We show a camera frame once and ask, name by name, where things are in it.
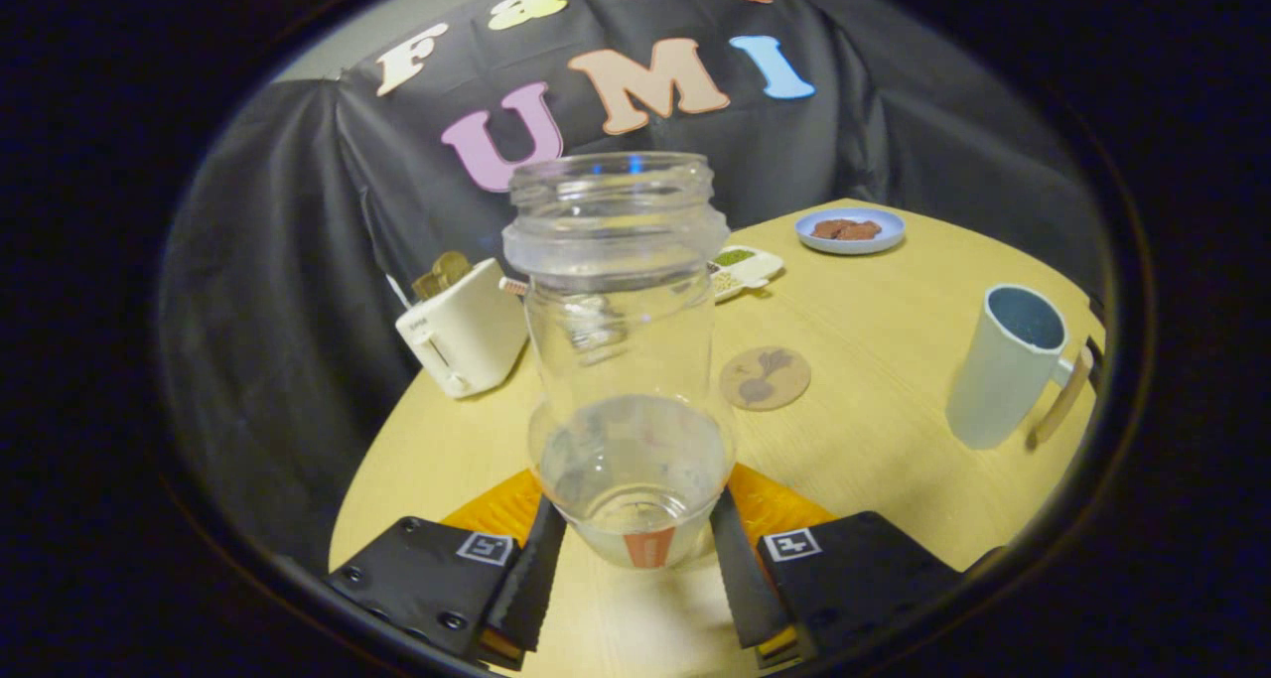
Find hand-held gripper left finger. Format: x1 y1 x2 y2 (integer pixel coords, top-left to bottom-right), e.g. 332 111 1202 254
328 470 569 671

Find clear plastic juice bottle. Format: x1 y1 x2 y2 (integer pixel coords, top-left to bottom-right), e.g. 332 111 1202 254
501 152 738 570

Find black backdrop cloth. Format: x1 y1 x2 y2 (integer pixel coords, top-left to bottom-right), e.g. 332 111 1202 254
159 0 1105 570

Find wooden table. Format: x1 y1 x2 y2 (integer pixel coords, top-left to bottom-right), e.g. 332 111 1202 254
328 199 1105 678

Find round cork coaster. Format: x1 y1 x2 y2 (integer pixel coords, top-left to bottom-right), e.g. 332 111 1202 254
719 346 812 412

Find blue plate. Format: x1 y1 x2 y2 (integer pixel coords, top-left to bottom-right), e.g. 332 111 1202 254
794 207 907 256

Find white cup with wooden handle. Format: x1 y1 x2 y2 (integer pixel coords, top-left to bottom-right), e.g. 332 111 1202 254
945 283 1095 451

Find brown toast slices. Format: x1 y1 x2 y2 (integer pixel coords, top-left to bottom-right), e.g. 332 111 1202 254
412 251 473 300

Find white toaster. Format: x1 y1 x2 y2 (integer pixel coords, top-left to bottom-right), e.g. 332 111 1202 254
395 257 530 399

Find white divided grain dish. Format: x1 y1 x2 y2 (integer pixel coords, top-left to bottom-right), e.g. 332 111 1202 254
707 245 785 304

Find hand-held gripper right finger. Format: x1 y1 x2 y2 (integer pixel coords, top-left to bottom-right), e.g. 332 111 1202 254
710 465 1004 669

